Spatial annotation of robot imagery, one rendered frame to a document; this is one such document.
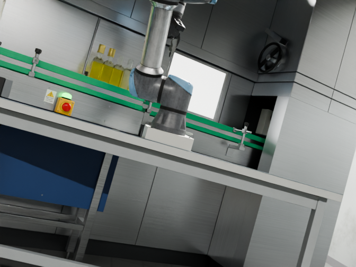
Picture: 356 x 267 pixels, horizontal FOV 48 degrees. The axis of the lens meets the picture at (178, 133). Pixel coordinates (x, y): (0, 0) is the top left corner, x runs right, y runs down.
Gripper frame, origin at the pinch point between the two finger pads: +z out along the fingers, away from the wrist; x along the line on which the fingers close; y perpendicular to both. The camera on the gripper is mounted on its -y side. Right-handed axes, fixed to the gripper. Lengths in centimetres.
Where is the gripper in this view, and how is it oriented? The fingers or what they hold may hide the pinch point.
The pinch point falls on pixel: (166, 52)
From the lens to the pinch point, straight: 196.5
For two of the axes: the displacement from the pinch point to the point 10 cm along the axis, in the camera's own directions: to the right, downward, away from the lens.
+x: -8.4, -2.6, -4.7
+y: -4.6, -1.0, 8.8
